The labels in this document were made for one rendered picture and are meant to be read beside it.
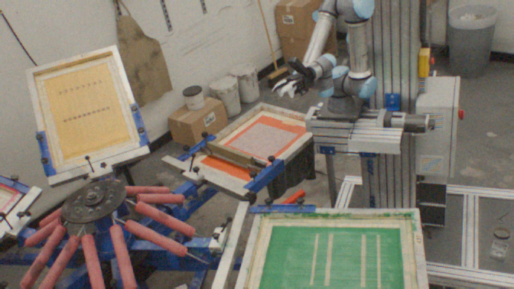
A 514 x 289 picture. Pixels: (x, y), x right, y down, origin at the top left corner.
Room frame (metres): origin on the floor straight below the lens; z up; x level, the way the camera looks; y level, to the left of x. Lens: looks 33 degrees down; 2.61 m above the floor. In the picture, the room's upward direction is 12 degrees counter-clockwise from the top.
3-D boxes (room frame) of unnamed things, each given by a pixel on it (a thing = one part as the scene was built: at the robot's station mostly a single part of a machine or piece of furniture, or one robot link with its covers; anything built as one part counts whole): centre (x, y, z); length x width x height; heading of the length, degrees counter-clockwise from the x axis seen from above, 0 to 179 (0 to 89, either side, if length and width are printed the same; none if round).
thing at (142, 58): (4.33, 0.95, 1.06); 0.53 x 0.07 x 1.05; 133
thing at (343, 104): (2.27, -0.48, 1.31); 0.15 x 0.15 x 0.10
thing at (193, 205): (2.23, 0.34, 0.89); 1.24 x 0.06 x 0.06; 133
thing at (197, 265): (1.63, 0.21, 0.90); 1.24 x 0.06 x 0.06; 73
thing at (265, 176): (2.16, 0.01, 0.98); 0.30 x 0.05 x 0.07; 133
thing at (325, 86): (2.01, -0.34, 1.56); 0.11 x 0.08 x 0.11; 39
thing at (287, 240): (1.54, -0.07, 1.05); 1.08 x 0.61 x 0.23; 73
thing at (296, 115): (2.53, 0.02, 0.97); 0.79 x 0.58 x 0.04; 133
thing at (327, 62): (2.00, -0.36, 1.65); 0.11 x 0.08 x 0.09; 129
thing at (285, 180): (2.43, -0.14, 0.79); 0.46 x 0.09 x 0.33; 133
